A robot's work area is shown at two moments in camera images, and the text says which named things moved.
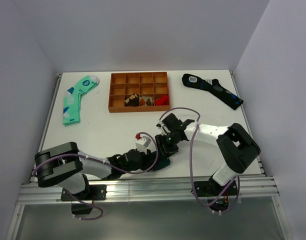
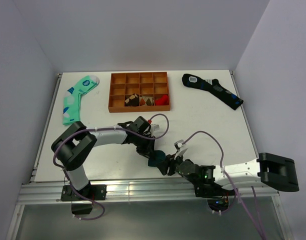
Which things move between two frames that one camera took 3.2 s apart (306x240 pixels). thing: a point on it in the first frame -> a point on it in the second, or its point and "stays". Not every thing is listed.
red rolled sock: x=163 y=101 stays
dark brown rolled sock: x=133 y=101 stays
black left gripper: x=144 y=156 -> x=147 y=150
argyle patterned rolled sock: x=146 y=100 stays
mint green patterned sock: x=71 y=113 stays
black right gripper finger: x=166 y=146 -> x=169 y=162
